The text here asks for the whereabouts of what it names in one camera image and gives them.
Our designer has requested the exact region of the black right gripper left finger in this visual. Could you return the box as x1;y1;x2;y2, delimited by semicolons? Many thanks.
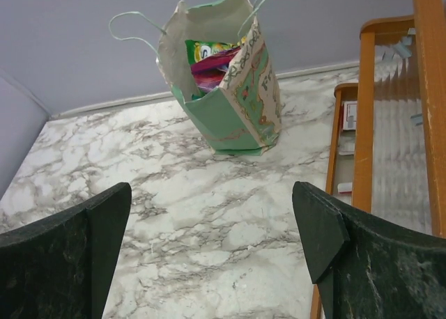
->
1;182;132;318

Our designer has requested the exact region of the red white small box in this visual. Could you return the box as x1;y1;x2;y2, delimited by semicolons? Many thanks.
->
342;101;357;131

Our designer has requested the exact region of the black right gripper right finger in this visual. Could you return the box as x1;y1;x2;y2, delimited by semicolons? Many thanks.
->
292;182;445;318

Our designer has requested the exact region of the green yellow candy bag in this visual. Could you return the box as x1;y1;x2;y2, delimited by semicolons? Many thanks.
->
185;40;240;65

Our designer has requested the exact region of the orange wooden tiered rack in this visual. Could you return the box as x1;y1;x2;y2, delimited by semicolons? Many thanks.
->
310;0;445;318

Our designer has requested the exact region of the purple raspberry candy bag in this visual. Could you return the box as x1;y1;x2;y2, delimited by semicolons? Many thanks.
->
190;46;240;96

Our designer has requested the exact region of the green illustrated paper bag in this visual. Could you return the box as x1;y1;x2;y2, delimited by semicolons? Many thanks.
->
153;0;282;155

